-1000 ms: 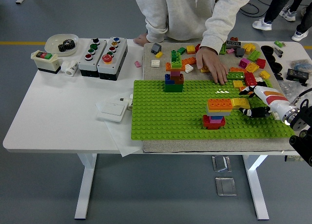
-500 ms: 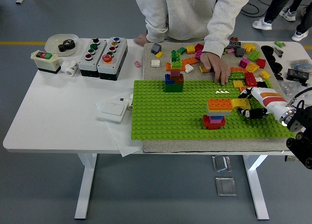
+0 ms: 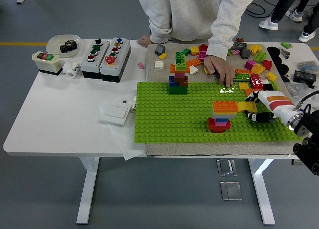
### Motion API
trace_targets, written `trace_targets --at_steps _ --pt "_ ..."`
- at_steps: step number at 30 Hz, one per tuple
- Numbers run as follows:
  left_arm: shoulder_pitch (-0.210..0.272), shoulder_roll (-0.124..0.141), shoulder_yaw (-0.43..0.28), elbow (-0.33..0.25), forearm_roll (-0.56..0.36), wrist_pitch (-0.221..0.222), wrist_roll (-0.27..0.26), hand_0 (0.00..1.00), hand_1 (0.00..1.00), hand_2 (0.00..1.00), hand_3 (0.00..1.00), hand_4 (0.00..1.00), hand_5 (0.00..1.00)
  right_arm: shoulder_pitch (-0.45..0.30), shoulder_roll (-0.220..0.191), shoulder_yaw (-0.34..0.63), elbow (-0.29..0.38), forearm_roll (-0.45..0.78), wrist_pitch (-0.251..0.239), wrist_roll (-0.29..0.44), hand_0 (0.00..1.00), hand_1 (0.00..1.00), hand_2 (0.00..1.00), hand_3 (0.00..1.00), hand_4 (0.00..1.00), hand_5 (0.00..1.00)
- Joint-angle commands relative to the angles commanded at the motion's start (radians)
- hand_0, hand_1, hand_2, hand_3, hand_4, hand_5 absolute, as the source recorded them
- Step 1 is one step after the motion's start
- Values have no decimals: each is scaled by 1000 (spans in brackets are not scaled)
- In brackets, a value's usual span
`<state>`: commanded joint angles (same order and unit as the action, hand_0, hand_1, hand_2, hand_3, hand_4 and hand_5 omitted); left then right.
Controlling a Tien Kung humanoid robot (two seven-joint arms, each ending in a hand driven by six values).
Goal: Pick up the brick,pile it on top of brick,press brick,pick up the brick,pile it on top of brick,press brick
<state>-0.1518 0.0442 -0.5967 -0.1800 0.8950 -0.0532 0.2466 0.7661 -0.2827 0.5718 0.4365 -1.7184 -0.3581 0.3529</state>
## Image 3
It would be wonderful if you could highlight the glossy red brick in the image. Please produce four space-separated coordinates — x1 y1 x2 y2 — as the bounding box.
250 74 264 89

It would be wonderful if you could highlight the white table leg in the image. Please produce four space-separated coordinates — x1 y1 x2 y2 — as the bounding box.
76 156 100 225
248 158 276 226

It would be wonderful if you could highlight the metal floor outlet plate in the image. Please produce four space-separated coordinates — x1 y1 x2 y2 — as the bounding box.
219 180 243 201
216 158 237 177

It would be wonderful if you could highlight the four-button control box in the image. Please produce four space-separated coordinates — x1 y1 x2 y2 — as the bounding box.
79 38 110 79

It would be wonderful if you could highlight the person's right hand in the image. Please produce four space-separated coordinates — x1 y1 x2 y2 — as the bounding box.
136 34 152 48

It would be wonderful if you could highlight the emergency stop control box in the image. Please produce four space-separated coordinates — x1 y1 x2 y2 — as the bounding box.
99 37 132 83

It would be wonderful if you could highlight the wide red brick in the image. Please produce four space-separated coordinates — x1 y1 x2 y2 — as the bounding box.
206 117 232 134

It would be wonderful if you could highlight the green studded baseplate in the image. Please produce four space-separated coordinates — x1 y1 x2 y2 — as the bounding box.
133 81 304 144

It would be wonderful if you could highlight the orange flat brick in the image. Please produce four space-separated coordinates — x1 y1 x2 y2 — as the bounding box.
169 64 190 75

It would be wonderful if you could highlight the black gear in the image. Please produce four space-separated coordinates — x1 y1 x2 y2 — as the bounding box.
59 39 78 54

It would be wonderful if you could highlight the lime green six-stud brick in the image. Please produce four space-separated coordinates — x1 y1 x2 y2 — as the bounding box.
233 73 251 83

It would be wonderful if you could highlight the small dark green brick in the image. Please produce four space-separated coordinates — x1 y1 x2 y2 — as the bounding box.
175 51 186 65

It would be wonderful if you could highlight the white pipe tee fitting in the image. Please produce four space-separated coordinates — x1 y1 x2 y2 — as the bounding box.
62 61 81 79

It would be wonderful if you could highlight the black electronic module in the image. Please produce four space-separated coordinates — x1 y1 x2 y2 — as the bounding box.
292 69 317 87

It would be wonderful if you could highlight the white paper sheet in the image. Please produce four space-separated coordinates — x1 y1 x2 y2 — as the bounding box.
97 97 147 162

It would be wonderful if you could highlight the person's left hand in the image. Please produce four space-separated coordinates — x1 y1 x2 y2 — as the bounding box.
203 54 235 88

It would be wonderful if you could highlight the yellow angular brick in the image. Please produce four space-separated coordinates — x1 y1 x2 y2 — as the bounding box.
248 44 262 56

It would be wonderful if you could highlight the small metal tool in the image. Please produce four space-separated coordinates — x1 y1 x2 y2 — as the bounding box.
278 46 291 60

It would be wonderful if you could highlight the person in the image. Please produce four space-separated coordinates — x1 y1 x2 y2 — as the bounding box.
258 0 305 31
285 0 319 43
136 0 257 88

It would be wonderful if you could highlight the white bowl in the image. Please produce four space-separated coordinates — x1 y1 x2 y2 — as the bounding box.
45 34 82 58

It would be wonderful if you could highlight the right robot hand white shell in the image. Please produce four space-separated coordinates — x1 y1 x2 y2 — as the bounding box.
244 90 303 126

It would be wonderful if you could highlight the grey brick with round holes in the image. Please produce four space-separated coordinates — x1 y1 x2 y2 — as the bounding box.
231 41 248 50

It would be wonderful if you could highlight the blue wire bundle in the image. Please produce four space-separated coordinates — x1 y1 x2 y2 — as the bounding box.
296 61 319 72

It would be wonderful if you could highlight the white wall switch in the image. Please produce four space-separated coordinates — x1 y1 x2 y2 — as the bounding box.
99 103 131 126

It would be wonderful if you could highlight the large dark green brick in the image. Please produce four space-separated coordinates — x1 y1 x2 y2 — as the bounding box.
168 86 188 96

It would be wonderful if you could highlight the clear plastic bag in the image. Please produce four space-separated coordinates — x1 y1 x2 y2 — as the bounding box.
284 81 319 105

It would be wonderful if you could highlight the red green switch box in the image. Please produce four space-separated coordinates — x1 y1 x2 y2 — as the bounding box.
31 51 63 77

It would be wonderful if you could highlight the long yellow brick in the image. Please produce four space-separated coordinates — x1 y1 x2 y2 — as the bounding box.
236 101 257 113

